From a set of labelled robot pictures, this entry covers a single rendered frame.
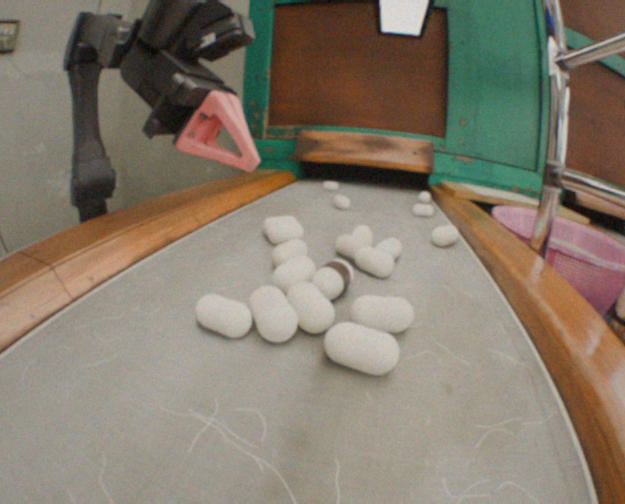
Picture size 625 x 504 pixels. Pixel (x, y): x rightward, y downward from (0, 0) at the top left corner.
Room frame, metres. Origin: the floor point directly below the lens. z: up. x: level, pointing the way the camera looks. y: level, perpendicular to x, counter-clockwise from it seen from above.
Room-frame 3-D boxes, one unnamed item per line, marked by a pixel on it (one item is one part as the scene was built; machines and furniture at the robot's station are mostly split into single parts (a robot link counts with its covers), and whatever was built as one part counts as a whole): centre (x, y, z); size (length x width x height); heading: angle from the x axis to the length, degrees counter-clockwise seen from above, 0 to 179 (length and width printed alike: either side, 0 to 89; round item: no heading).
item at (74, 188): (0.43, 0.41, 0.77); 0.09 x 0.06 x 0.06; 150
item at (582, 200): (0.49, -0.77, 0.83); 0.30 x 0.06 x 0.07; 77
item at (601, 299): (0.30, -0.38, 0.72); 0.27 x 0.27 x 0.10
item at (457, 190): (0.51, -0.42, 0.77); 0.33 x 0.15 x 0.01; 77
